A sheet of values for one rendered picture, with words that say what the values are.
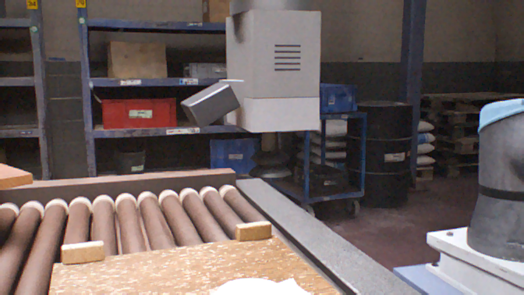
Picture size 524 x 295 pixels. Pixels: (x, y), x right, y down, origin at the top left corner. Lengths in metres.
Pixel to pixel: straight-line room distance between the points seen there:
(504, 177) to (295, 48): 0.45
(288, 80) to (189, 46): 4.82
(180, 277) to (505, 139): 0.50
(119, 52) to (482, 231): 4.03
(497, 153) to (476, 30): 6.08
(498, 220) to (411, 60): 4.09
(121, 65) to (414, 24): 2.71
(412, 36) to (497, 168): 4.09
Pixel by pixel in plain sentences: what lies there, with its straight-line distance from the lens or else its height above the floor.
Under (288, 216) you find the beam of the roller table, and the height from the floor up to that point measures 0.91.
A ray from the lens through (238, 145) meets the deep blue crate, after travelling 4.76.
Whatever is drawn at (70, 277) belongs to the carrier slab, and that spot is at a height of 0.94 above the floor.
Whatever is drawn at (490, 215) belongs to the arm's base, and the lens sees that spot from 0.81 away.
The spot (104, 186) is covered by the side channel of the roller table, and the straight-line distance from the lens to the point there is 1.22.
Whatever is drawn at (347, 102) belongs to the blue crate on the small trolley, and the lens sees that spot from 3.82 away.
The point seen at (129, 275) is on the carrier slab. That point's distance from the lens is 0.72.
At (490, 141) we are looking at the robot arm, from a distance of 0.80.
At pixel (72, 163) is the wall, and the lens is 5.27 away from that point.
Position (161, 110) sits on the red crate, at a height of 0.81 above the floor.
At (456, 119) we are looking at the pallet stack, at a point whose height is 0.64.
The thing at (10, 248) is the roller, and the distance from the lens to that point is 0.94.
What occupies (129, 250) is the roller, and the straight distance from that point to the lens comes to 0.86.
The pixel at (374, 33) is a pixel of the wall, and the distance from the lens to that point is 6.00.
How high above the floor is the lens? 1.23
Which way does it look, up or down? 10 degrees down
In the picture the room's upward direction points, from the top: straight up
